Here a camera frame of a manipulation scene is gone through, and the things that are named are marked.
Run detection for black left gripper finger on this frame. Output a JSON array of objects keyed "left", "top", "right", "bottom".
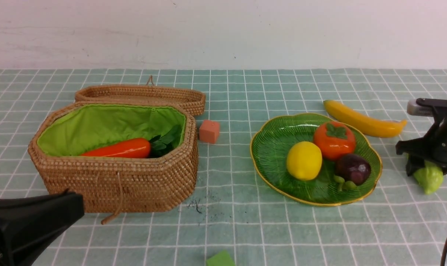
[{"left": 0, "top": 190, "right": 85, "bottom": 266}]

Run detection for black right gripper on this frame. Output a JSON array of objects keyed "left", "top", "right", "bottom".
[{"left": 395, "top": 115, "right": 447, "bottom": 176}]

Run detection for light green toy gourd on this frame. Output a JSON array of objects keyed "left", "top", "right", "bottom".
[{"left": 414, "top": 161, "right": 444, "bottom": 195}]

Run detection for yellow toy banana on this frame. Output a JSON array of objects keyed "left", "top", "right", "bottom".
[{"left": 323, "top": 100, "right": 407, "bottom": 138}]

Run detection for purple toy mangosteen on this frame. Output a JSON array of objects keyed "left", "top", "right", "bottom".
[{"left": 333, "top": 154, "right": 372, "bottom": 191}]

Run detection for orange toy persimmon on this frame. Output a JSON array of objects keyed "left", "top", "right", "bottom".
[{"left": 313, "top": 121, "right": 356, "bottom": 161}]

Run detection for yellow toy lemon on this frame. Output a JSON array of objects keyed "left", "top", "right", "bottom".
[{"left": 286, "top": 141, "right": 323, "bottom": 181}]

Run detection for orange toy carrot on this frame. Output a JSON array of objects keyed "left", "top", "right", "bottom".
[{"left": 81, "top": 138, "right": 151, "bottom": 158}]

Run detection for white toy radish green leaves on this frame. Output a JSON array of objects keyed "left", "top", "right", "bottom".
[{"left": 148, "top": 125, "right": 182, "bottom": 158}]

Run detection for woven rattan basket green lining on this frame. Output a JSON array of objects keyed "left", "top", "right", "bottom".
[{"left": 28, "top": 102, "right": 199, "bottom": 214}]

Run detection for green glass leaf plate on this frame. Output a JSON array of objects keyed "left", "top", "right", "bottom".
[{"left": 250, "top": 113, "right": 383, "bottom": 207}]

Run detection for green foam cube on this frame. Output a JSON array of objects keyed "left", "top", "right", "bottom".
[{"left": 205, "top": 250, "right": 236, "bottom": 266}]

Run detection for teal checkered tablecloth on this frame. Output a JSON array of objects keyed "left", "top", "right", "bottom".
[{"left": 0, "top": 69, "right": 447, "bottom": 266}]

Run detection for salmon pink foam cube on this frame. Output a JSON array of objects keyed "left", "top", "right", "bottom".
[{"left": 199, "top": 119, "right": 220, "bottom": 144}]

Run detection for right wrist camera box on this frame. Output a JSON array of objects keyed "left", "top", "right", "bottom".
[{"left": 406, "top": 98, "right": 447, "bottom": 117}]

